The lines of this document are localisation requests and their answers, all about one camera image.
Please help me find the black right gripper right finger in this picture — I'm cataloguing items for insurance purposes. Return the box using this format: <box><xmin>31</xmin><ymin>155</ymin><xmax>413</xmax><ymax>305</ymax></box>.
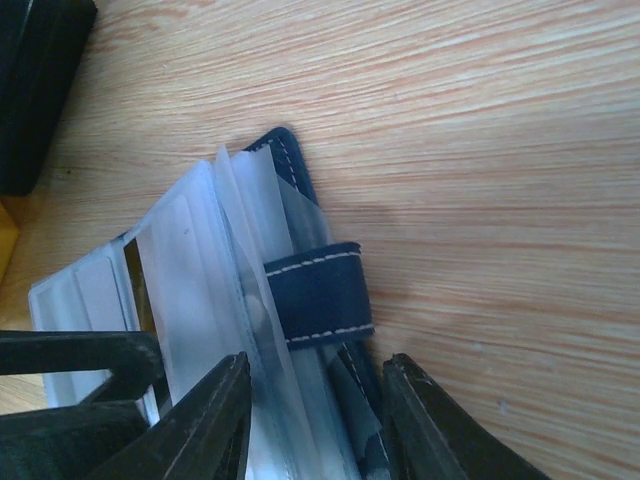
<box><xmin>383</xmin><ymin>354</ymin><xmax>548</xmax><ymax>479</ymax></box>

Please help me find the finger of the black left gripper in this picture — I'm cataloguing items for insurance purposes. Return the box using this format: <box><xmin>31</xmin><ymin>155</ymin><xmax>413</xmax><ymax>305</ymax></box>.
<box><xmin>1</xmin><ymin>331</ymin><xmax>164</xmax><ymax>479</ymax></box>

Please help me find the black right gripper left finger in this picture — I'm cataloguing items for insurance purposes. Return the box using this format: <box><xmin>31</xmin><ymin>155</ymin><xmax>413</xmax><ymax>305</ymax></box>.
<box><xmin>88</xmin><ymin>352</ymin><xmax>252</xmax><ymax>479</ymax></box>

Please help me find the blue leather card holder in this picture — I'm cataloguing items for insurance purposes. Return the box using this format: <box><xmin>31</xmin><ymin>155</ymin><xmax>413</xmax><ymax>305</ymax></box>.
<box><xmin>28</xmin><ymin>127</ymin><xmax>390</xmax><ymax>479</ymax></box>

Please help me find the white magnetic stripe card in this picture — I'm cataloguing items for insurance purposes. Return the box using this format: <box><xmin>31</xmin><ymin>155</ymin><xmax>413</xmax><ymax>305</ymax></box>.
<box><xmin>121</xmin><ymin>238</ymin><xmax>174</xmax><ymax>409</ymax></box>

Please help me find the black bin with teal cards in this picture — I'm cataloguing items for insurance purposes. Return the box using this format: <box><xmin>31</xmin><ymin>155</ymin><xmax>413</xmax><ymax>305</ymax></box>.
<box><xmin>1</xmin><ymin>0</ymin><xmax>97</xmax><ymax>196</ymax></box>

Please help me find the yellow plastic bin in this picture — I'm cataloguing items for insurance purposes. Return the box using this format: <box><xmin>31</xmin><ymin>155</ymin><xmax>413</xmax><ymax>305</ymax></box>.
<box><xmin>1</xmin><ymin>196</ymin><xmax>23</xmax><ymax>281</ymax></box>

